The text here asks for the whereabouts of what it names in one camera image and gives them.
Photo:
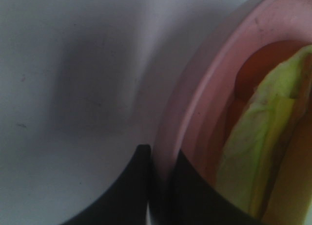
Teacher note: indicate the pink plastic plate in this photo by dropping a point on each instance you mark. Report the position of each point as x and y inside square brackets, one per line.
[207, 82]

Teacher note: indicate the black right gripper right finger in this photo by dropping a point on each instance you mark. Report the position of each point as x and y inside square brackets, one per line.
[187, 199]

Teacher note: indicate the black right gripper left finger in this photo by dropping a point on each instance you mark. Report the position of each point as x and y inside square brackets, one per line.
[125, 201]

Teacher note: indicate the toy sandwich with lettuce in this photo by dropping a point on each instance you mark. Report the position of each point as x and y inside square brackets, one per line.
[265, 168]

